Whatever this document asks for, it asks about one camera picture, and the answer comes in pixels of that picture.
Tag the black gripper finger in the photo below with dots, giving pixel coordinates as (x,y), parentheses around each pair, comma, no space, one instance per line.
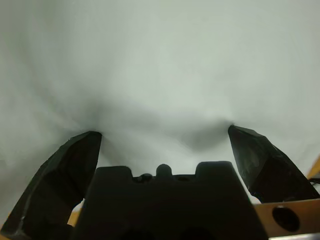
(265,170)
(50,195)

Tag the white t-shirt with black logo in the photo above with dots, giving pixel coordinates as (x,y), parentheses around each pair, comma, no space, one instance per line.
(150,62)

